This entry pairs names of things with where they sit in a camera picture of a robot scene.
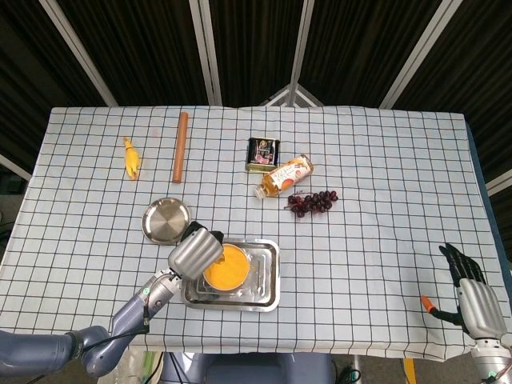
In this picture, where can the dark folding screen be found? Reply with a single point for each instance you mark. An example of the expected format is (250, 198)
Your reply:
(152, 48)

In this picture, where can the white checkered tablecloth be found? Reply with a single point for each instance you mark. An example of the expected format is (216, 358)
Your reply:
(380, 200)

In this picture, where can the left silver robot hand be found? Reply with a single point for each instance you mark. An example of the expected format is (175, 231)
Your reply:
(196, 252)

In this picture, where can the clear plastic bag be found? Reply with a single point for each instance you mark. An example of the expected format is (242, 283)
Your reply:
(136, 368)

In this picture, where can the yellow rubber chicken toy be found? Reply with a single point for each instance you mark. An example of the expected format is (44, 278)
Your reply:
(131, 160)

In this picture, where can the round steel plate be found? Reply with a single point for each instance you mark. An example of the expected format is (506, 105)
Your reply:
(164, 218)

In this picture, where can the rectangular steel tray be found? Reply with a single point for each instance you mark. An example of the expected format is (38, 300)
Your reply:
(264, 296)

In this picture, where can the white bowl of orange powder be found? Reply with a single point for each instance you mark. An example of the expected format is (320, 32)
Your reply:
(234, 272)

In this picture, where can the purple grape bunch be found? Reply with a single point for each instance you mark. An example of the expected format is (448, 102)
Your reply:
(314, 202)

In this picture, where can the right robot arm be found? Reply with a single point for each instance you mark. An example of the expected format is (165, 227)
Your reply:
(489, 360)

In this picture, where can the grey robot torso base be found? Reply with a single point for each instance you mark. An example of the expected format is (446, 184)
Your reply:
(248, 370)

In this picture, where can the peach juice plastic bottle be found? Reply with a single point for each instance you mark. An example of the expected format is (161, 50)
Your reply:
(286, 176)

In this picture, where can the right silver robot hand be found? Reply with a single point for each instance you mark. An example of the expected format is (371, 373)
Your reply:
(480, 306)

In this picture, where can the black square tin can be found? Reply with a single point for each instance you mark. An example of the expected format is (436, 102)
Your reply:
(262, 154)

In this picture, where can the wooden rolling pin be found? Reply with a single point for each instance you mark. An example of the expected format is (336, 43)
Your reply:
(180, 148)

